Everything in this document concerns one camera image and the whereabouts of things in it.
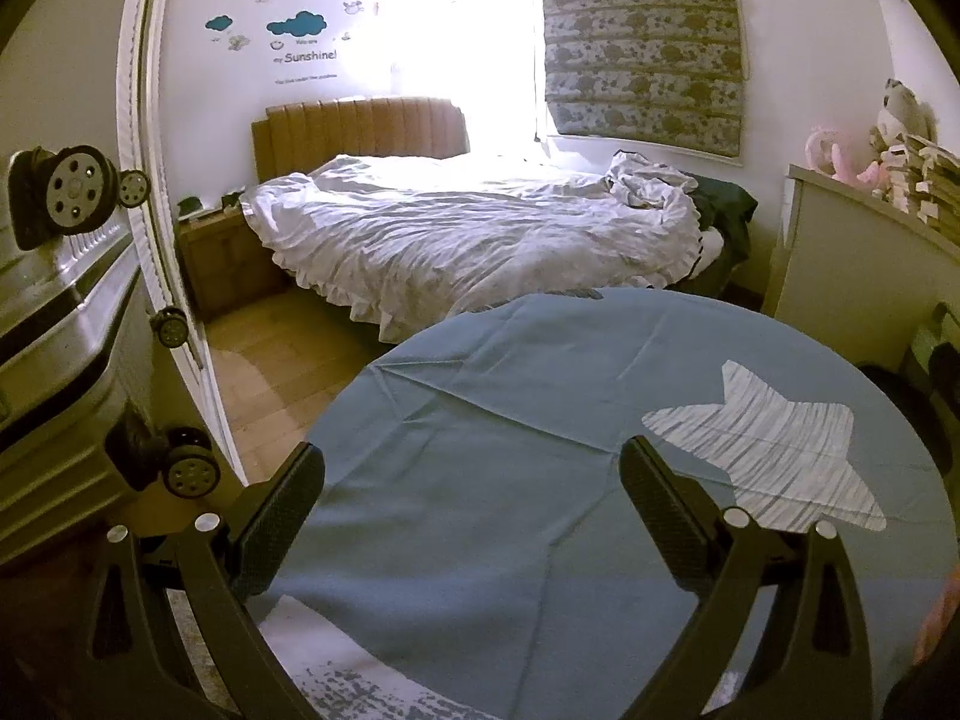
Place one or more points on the person's right hand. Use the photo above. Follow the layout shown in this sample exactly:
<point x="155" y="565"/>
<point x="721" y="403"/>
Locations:
<point x="943" y="615"/>

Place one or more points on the floral roman blind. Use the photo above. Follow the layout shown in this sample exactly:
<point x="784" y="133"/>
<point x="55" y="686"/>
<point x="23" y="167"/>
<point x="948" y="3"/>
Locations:
<point x="637" y="45"/>

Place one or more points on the pink plush toy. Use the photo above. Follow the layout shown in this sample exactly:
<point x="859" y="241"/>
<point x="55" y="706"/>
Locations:
<point x="832" y="159"/>

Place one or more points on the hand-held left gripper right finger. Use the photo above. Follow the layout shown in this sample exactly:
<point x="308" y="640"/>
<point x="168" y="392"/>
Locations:
<point x="664" y="511"/>

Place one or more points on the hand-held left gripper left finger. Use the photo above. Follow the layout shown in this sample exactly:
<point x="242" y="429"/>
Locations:
<point x="285" y="511"/>

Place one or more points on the bed with brown headboard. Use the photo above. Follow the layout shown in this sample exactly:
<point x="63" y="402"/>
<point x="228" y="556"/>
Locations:
<point x="360" y="135"/>

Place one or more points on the cloud and sun wall stickers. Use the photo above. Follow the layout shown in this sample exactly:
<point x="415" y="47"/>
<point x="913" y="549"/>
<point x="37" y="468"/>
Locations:
<point x="300" y="22"/>

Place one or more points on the white ruffled duvet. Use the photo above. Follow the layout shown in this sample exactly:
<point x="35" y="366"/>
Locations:
<point x="465" y="240"/>

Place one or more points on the wooden nightstand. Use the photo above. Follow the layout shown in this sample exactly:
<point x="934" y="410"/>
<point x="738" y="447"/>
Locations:
<point x="217" y="262"/>

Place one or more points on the grey white plush toy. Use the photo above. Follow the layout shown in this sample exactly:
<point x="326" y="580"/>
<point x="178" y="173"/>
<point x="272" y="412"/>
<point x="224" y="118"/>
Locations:
<point x="904" y="111"/>

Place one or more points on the dark green cloth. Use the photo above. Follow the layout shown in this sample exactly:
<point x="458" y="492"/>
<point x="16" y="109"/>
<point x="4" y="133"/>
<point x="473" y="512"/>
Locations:
<point x="724" y="202"/>

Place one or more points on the white cabinet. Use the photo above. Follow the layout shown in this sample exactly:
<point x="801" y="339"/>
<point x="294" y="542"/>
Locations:
<point x="840" y="270"/>

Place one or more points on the silver suitcase with wheels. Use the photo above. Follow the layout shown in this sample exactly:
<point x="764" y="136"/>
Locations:
<point x="52" y="315"/>

